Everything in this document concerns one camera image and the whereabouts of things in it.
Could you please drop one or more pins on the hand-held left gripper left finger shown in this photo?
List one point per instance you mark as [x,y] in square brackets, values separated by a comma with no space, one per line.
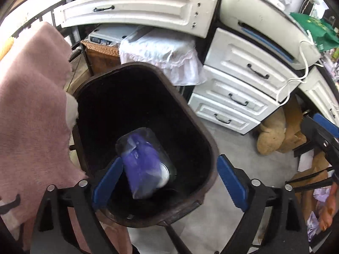
[108,182]

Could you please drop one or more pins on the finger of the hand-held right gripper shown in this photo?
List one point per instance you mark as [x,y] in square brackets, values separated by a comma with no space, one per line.
[334,175]
[325,123]

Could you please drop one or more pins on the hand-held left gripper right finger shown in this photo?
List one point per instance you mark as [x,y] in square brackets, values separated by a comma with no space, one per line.
[231,182]

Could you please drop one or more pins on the purple plastic bag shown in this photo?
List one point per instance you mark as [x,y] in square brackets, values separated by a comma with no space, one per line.
[143,164]

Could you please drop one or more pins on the white round cup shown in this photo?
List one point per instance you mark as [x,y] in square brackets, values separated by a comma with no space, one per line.
[164,176]

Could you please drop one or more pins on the dark brown trash bin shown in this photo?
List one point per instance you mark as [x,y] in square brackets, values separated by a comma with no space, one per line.
[106,98]

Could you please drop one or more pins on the person's right forearm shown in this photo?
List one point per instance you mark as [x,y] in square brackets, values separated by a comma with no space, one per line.
[328,209]

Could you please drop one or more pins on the white cabinet door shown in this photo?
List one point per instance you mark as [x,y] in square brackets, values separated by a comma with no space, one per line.
[321,92]

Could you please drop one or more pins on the white paper sheet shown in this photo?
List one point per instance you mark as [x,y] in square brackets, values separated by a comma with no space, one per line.
[306,161]

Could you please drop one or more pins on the brown paper bag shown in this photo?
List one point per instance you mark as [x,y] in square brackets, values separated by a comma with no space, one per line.
[292,127]

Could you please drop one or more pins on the lilac floral clothing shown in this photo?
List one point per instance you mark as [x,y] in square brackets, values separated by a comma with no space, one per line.
[313,222]

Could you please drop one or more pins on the tan plush toy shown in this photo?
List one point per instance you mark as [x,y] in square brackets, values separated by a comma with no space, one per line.
[271,135]

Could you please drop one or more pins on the white cabinet drawer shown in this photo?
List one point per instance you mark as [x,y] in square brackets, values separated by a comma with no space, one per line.
[219,87]
[238,55]
[206,108]

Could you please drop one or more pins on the green fabric bag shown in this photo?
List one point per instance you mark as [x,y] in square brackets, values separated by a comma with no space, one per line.
[315,29]

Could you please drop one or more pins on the pink polka dot blanket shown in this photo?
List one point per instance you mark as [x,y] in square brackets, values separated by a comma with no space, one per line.
[31,98]

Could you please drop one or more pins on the brown wicker basket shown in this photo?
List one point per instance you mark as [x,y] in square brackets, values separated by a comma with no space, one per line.
[102,57]

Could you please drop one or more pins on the white printer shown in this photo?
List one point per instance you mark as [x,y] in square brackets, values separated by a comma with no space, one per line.
[254,10]

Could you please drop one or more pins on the white lace cloth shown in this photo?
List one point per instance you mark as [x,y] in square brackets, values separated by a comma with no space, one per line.
[159,53]

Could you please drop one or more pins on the grey electronic device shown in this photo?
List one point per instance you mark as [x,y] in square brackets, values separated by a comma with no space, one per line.
[111,33]

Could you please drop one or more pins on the dark balcony railing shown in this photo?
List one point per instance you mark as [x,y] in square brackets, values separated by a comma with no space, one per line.
[57,13]

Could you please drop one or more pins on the wide white drawer front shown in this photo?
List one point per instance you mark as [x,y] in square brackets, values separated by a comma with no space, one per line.
[145,8]

